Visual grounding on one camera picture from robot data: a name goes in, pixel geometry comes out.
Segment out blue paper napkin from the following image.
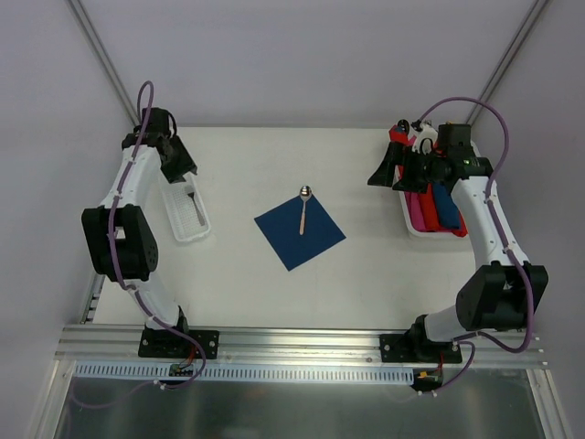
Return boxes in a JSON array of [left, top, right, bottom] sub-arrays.
[[254, 197, 346, 271]]

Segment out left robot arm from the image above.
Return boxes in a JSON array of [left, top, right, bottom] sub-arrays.
[[81, 107, 197, 357]]

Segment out small white basket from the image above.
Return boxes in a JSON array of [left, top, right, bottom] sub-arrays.
[[158, 174, 211, 244]]

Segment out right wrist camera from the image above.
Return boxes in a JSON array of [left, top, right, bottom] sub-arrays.
[[410, 121, 438, 155]]

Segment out large white tray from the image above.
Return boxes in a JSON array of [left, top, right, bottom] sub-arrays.
[[367, 120, 486, 238]]

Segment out aluminium rail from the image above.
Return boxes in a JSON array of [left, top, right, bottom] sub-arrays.
[[55, 324, 549, 369]]

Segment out pink napkin roll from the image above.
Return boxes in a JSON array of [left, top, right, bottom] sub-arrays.
[[405, 192, 427, 232]]

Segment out white cable duct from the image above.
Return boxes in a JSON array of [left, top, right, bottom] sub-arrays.
[[74, 361, 415, 386]]

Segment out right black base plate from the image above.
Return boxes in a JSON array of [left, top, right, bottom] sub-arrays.
[[378, 333, 463, 364]]

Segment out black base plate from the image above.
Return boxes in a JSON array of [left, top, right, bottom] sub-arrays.
[[138, 328, 220, 359], [378, 333, 463, 364]]

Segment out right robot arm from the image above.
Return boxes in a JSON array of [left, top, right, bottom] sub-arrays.
[[367, 120, 548, 364]]

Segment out wooden handle spoon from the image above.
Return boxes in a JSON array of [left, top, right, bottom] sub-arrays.
[[299, 186, 313, 236]]

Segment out silver fork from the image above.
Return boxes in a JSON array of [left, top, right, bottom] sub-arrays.
[[186, 191, 206, 227]]

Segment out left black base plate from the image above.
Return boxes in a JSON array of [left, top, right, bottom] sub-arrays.
[[138, 328, 220, 359]]

